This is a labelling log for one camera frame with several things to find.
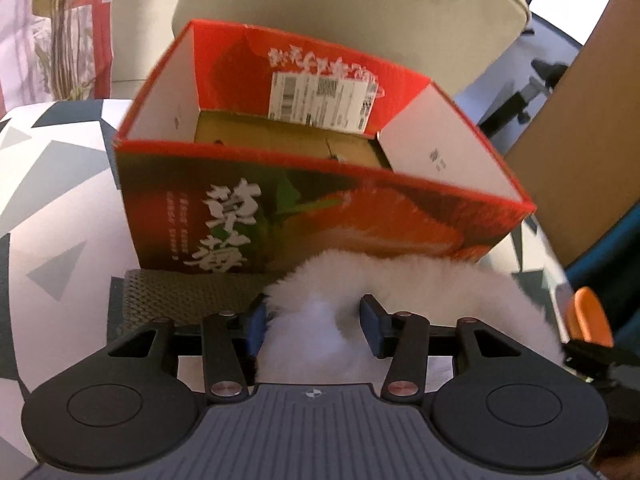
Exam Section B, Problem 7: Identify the red and white curtain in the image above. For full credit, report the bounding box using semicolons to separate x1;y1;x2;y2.
0;0;117;113

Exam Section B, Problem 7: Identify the black exercise bike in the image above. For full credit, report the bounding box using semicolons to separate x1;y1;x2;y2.
479;55;572;137

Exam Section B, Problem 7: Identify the white fluffy plush item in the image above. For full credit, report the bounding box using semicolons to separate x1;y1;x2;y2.
254;249;566;386

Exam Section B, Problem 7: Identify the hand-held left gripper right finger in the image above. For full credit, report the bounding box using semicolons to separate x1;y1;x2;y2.
359;294;531;405

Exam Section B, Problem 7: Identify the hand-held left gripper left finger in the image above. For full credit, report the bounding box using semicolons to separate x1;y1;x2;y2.
107;294;269;403

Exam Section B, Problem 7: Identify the red printed cardboard box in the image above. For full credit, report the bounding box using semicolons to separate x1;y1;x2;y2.
111;19;537;277

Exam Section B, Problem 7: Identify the grey mesh mat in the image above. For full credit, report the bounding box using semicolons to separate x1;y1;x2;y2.
107;268;282;342

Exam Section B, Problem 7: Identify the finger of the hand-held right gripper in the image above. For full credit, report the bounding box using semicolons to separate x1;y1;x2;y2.
564;340;623;387

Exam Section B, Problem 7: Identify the beige upholstered armchair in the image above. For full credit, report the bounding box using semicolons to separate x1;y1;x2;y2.
170;0;531;97

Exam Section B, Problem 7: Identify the wooden panel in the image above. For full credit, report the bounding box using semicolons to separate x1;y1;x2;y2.
502;0;640;269

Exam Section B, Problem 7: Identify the tall green potted plant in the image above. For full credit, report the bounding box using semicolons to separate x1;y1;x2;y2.
31;0;110;102

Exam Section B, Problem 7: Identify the geometric patterned tablecloth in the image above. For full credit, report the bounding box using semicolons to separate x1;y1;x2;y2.
0;97;576;463

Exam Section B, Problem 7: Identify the teal chair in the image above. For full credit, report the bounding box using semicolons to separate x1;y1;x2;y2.
564;232;640;343

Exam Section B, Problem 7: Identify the orange plastic object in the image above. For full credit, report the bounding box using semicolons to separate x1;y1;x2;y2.
572;286;615;347

